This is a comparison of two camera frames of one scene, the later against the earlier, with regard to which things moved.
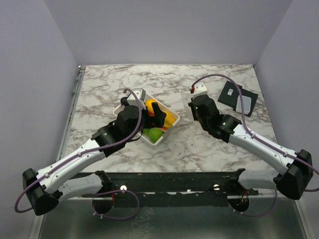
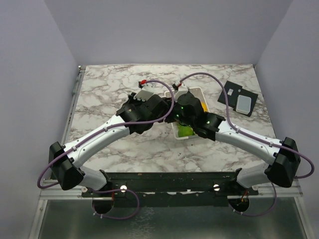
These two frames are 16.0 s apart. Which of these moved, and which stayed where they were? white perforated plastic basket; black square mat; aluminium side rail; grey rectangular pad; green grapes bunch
Moved: green grapes bunch; white perforated plastic basket
Stayed: black square mat; aluminium side rail; grey rectangular pad
